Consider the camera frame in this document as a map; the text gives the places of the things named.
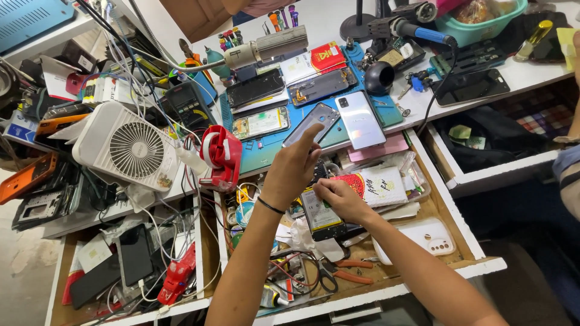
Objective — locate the person's right hand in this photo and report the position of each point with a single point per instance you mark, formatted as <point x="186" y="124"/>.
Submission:
<point x="349" y="203"/>

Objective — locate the person's left hand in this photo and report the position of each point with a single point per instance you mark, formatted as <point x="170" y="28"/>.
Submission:
<point x="283" y="174"/>

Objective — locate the person's right fingers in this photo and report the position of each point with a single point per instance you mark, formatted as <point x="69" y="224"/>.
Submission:
<point x="326" y="190"/>

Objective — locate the phone with white battery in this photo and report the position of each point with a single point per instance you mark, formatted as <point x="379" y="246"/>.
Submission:
<point x="321" y="219"/>

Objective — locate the red and white padded packet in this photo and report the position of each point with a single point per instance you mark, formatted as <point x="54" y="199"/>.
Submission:
<point x="378" y="185"/>

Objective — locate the white tissue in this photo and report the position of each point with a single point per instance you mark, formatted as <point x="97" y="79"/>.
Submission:
<point x="310" y="242"/>

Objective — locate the black wristband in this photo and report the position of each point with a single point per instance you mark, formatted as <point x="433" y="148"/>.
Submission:
<point x="270" y="206"/>

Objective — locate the pink sheet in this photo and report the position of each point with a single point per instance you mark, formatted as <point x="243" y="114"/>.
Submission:
<point x="376" y="146"/>

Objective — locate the blue repair mat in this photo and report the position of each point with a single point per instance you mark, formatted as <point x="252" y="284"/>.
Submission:
<point x="312" y="120"/>

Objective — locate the silver smartphone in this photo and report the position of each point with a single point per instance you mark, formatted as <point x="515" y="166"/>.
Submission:
<point x="360" y="118"/>

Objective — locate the heap of tape rolls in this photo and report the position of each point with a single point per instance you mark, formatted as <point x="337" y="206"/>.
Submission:
<point x="240" y="213"/>

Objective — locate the opened phone with green battery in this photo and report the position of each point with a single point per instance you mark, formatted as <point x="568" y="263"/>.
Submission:
<point x="261" y="123"/>

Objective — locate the white phone case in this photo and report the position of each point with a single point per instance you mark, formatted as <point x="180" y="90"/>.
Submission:
<point x="414" y="240"/>

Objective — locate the dark opened phone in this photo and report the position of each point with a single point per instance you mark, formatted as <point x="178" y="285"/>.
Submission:
<point x="322" y="86"/>

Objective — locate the red tape dispenser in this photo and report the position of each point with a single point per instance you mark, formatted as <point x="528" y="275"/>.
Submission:
<point x="223" y="156"/>

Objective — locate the glue tube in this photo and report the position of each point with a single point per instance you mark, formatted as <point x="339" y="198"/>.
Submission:
<point x="272" y="299"/>

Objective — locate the black phone screen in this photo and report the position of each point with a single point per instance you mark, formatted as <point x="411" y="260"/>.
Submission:
<point x="255" y="88"/>

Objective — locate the black round cup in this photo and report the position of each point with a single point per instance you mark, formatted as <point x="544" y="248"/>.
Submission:
<point x="379" y="78"/>

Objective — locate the red and white battery packet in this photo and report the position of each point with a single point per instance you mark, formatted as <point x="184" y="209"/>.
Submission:
<point x="312" y="62"/>

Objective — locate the blue key bunch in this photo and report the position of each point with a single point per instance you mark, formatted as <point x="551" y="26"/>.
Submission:
<point x="417" y="82"/>

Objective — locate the black multimeter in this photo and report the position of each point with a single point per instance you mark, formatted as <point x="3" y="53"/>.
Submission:
<point x="189" y="106"/>

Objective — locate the black round stand base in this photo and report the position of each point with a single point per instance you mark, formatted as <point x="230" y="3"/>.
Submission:
<point x="358" y="26"/>

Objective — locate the teal bottle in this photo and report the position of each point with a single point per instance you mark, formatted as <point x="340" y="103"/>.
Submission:
<point x="217" y="63"/>

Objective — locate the red plastic tool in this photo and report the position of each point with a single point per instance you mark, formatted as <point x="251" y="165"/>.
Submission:
<point x="177" y="276"/>

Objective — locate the white drawer with black bag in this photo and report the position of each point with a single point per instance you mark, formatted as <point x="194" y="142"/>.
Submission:
<point x="494" y="140"/>

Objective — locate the rack of coloured screwdrivers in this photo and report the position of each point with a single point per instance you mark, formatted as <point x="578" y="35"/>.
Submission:
<point x="253" y="29"/>

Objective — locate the black smartphone with gold rim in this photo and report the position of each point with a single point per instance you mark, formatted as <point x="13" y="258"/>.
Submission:
<point x="471" y="87"/>

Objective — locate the black phone holder fixture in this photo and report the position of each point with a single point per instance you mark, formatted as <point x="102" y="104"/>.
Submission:
<point x="471" y="59"/>

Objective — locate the white desk fan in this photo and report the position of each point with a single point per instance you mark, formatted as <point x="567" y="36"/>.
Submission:
<point x="129" y="147"/>

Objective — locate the black phone with clear case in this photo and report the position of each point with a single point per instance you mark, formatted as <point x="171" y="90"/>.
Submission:
<point x="135" y="256"/>

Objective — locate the teal plastic basin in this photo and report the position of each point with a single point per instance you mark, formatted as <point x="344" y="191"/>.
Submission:
<point x="480" y="20"/>

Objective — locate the flat black phone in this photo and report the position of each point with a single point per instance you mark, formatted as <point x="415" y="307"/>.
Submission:
<point x="94" y="283"/>

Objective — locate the heap of black phone frames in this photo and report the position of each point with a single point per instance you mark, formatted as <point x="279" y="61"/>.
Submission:
<point x="45" y="203"/>

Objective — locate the yellow cloth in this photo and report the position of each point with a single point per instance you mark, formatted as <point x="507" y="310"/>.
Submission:
<point x="568" y="45"/>

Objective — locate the orange phone case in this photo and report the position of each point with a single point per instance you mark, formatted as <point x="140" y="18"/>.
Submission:
<point x="28" y="177"/>

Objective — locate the blue machine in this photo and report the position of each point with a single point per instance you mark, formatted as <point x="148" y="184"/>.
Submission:
<point x="31" y="20"/>

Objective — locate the grey phone back frame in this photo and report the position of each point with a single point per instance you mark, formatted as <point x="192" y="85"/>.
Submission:
<point x="315" y="121"/>

